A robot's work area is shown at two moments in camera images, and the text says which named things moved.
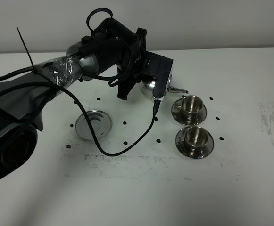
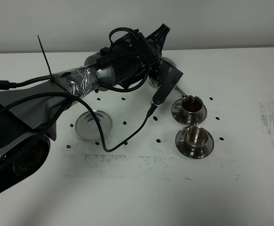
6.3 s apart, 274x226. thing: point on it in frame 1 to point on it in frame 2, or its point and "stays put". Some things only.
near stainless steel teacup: (196, 137) stays put
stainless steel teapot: (147, 87) to (171, 62)
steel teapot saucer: (100, 121) stays put
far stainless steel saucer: (177, 113) stays put
